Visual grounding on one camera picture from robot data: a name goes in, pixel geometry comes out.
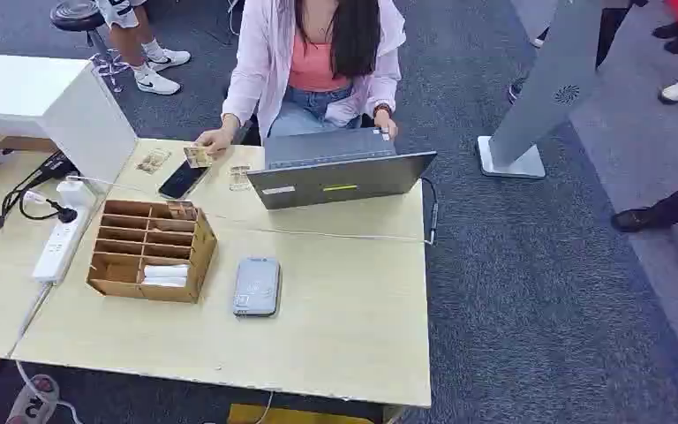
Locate white hanging cable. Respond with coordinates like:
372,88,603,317
253,390,274,424

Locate standing person in white shoes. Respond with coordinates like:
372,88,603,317
94,0,192,96

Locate black laptop cable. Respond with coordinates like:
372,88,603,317
420,176,440,246

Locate seated person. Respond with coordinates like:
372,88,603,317
195,0,407,156

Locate wooden card box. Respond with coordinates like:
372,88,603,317
86,199,218,305

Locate yellow box under desk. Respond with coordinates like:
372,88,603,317
227,404,375,424

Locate grey card reader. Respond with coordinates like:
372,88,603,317
232,256,283,319

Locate grey laptop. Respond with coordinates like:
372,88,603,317
246,126,439,210

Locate black plug with cable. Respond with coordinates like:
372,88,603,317
19,190,79,224

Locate white cabinet box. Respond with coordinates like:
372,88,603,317
0,52,139,197

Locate white floor cable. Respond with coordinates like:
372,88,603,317
14,360,83,424

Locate grey numbered shoe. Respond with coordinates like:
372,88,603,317
5,374,61,424

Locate black smartphone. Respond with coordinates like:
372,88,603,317
157,159,212,201

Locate person's right hand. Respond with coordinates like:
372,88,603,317
195,125,237,156

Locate person's left hand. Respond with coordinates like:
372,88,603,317
373,110,400,140

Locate black round stool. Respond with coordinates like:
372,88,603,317
49,0,130,95

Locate black power brick with cable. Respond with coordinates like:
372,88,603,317
0,150,78,252

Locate white cards stack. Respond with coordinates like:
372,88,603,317
141,264,191,289

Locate person behind kiosk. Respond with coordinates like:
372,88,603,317
507,0,647,105

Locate wooden plank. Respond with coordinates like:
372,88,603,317
0,135,59,155

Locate person in black shoes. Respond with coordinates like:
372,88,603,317
610,166,678,304

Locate person's hand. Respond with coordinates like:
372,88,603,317
195,125,237,156
373,110,400,140

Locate grey kiosk stand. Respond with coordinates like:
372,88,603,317
477,0,633,179

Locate white power strip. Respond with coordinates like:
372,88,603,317
32,204,92,286

